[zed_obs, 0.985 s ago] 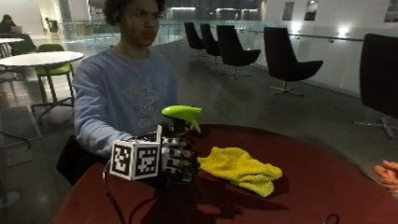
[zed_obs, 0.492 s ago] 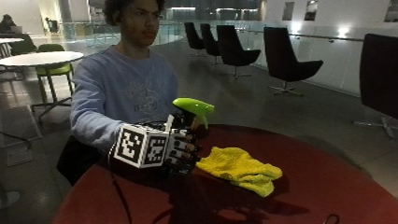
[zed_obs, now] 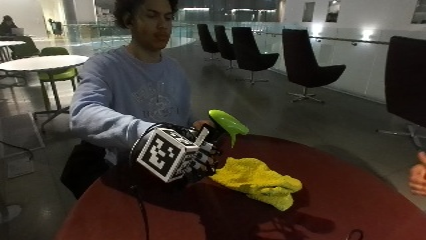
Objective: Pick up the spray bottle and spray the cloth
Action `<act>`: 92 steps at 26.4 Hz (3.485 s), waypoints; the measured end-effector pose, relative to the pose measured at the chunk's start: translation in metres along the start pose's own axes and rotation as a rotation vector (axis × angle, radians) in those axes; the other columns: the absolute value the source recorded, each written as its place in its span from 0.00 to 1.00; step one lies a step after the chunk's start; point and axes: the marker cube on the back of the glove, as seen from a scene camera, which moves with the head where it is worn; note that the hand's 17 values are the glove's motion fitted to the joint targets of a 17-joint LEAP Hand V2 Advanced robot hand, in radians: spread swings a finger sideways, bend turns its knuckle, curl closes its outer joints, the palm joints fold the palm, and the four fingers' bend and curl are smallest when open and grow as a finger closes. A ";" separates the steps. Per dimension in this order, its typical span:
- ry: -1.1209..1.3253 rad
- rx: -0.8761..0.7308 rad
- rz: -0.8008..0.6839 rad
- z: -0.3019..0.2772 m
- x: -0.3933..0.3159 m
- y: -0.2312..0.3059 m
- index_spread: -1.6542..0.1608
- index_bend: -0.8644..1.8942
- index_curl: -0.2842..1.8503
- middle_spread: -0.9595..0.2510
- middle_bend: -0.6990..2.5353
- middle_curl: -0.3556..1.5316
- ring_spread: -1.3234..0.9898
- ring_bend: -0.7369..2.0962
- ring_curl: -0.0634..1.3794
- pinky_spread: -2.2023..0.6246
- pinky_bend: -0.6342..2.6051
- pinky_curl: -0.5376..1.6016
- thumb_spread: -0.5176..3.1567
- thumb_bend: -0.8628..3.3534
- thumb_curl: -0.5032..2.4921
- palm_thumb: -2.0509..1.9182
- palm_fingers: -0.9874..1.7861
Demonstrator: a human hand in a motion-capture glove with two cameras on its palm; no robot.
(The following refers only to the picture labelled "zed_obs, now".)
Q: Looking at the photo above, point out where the black glove cable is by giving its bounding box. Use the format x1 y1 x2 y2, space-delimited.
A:
128 184 150 240

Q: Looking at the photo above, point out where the black bag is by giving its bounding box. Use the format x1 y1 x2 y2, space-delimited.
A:
60 141 110 200

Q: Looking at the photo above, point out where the yellow cloth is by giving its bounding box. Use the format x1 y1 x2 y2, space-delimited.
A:
208 156 305 212

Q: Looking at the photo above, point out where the spray bottle with green head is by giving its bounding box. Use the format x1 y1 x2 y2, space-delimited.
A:
206 109 250 148

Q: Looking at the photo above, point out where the white cube with black markers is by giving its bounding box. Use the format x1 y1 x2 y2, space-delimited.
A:
136 127 210 184

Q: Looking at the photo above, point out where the black swivel chair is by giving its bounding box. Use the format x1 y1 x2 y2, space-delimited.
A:
377 35 426 149
196 23 221 62
213 24 237 70
230 26 281 85
281 28 347 104

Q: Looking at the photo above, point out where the metal handrail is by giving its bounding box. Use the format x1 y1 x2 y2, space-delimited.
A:
251 30 391 47

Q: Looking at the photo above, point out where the dark green chair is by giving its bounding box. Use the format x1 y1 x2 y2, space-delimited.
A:
7 35 41 60

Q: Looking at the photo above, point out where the the person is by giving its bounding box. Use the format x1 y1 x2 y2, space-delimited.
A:
68 0 216 168

